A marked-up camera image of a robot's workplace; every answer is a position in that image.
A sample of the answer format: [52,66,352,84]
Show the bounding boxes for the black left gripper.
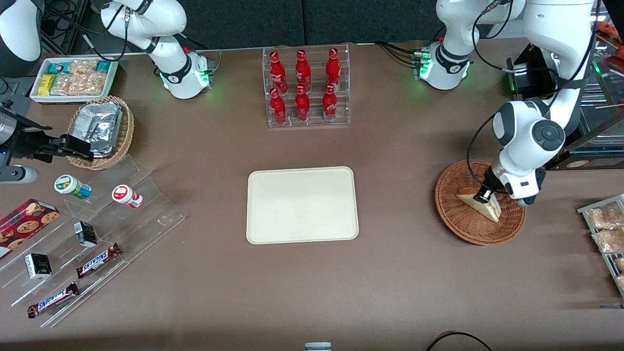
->
[473,168,510,204]

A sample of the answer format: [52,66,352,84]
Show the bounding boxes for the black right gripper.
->
[0,103,95,164]

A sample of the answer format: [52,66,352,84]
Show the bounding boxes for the triangular sandwich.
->
[456,187,502,223]

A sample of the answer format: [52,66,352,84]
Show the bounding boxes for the brown wicker basket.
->
[435,160,527,246]

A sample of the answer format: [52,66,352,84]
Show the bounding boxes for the white snack tray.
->
[29,58,119,104]

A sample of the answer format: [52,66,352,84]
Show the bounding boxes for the light wicker basket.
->
[67,96,135,171]

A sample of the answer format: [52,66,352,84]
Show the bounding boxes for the grey metal tray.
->
[577,194,624,298]

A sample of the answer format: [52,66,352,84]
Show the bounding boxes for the cream plastic tray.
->
[246,166,359,245]

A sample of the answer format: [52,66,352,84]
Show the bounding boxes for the green lid cup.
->
[54,175,92,200]

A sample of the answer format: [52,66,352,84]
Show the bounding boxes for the silver foil packets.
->
[72,102,123,158]

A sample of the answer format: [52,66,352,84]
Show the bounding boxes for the clear cracker packet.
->
[51,72,107,96]
[68,59,98,75]

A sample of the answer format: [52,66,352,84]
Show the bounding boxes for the red lid cup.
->
[112,184,144,209]

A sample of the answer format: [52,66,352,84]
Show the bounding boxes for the red cookie box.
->
[0,198,61,260]

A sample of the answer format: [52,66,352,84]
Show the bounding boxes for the small black carton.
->
[74,221,99,248]
[24,253,53,280]

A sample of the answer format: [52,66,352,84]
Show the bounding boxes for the clear acrylic stepped display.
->
[0,155,186,328]

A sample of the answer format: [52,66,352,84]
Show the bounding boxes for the Snickers chocolate bar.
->
[76,243,122,279]
[27,282,80,319]

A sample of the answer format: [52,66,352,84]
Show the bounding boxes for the black food warmer machine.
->
[506,19,624,171]

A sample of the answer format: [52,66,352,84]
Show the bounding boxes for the red cola bottle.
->
[322,84,338,122]
[295,49,312,92]
[294,85,311,122]
[269,51,289,94]
[326,47,342,89]
[270,88,288,125]

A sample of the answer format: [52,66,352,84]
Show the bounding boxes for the clear acrylic bottle rack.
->
[262,44,351,128]

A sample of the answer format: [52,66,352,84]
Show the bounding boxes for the red food item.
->
[602,44,624,73]

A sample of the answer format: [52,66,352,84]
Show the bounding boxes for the orange fried food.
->
[597,20,624,38]

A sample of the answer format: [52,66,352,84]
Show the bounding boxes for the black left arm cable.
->
[466,113,510,195]

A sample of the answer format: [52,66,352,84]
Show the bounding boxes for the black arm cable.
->
[87,0,133,62]
[466,113,510,195]

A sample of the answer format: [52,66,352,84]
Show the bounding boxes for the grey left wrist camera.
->
[507,168,546,208]

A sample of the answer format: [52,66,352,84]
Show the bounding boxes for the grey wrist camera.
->
[0,165,39,185]
[507,168,546,208]

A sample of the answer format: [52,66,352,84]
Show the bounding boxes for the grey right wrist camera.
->
[0,165,39,185]

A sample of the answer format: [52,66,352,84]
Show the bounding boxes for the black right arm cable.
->
[87,0,133,62]

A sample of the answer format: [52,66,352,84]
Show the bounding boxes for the black table cable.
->
[426,331,494,351]

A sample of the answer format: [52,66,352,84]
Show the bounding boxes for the black base cable bundle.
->
[374,41,426,67]

